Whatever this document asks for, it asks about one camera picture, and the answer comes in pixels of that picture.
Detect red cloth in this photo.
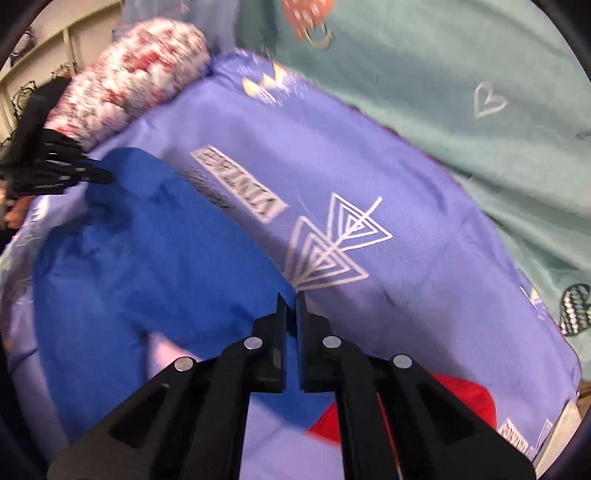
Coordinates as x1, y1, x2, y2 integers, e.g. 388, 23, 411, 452
308, 373, 498, 455

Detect blue pants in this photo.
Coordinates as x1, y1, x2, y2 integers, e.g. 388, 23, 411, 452
32, 148, 345, 445

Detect red and white patterned pillow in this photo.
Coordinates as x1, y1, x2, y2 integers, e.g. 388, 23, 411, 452
46, 17, 214, 153

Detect purple printed bed sheet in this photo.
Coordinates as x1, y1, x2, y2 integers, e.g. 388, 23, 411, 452
0, 48, 583, 480

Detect green printed blanket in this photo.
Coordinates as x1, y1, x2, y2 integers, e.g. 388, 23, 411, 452
235, 0, 591, 340

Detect cream wall shelf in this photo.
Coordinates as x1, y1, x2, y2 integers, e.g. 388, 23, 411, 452
0, 0, 125, 144

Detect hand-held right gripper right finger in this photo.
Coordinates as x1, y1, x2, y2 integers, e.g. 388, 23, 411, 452
296, 291, 537, 480

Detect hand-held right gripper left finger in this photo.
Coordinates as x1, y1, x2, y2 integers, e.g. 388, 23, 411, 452
47, 294, 288, 480

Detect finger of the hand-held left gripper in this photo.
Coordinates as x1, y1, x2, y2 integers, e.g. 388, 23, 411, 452
44, 130, 115, 195

